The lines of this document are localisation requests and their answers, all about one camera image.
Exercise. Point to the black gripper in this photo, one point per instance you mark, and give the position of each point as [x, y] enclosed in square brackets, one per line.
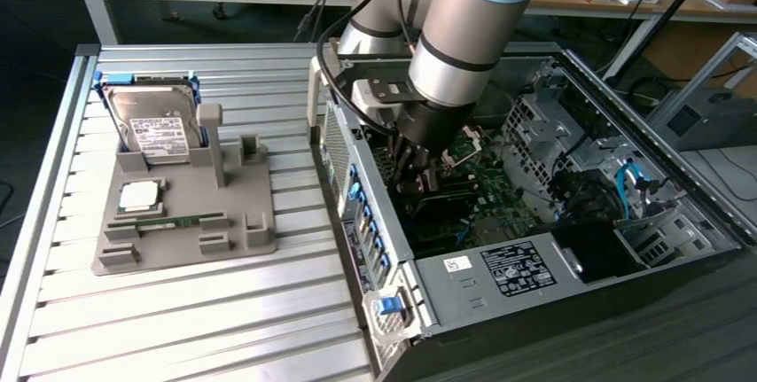
[434, 127]

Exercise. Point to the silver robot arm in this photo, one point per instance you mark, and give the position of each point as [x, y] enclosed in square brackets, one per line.
[467, 23]

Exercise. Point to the metal socket cover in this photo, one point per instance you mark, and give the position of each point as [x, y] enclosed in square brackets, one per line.
[467, 149]

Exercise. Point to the metal disk bay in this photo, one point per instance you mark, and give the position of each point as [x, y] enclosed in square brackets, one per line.
[535, 129]

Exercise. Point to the green motherboard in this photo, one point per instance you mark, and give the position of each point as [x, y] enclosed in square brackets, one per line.
[502, 196]

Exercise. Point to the grey chipset heatsink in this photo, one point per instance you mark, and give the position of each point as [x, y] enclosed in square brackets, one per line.
[490, 231]

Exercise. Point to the grey power supply unit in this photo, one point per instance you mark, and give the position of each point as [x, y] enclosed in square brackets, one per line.
[473, 284]

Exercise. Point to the blue case latch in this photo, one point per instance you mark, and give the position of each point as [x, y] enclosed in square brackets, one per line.
[387, 305]

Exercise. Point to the grey parts rack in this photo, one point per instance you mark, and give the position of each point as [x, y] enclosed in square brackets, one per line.
[195, 196]

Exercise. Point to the grey equipment cabinet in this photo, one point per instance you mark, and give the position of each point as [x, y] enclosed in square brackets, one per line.
[709, 120]

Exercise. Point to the hard disk in blue carrier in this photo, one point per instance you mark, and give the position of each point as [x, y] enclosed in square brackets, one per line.
[154, 129]

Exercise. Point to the black stand pole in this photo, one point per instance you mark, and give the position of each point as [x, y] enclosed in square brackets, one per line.
[680, 5]

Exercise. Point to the green RAM stick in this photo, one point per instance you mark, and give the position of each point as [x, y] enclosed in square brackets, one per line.
[168, 222]

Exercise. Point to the silver CPU chip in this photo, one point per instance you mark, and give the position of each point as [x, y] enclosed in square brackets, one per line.
[139, 198]

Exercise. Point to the open PC case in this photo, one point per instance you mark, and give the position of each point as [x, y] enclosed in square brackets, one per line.
[562, 346]

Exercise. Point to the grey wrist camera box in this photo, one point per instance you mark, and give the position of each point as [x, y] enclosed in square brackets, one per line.
[373, 98]

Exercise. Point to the aluminium profile frame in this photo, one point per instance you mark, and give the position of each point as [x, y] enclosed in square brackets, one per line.
[733, 52]

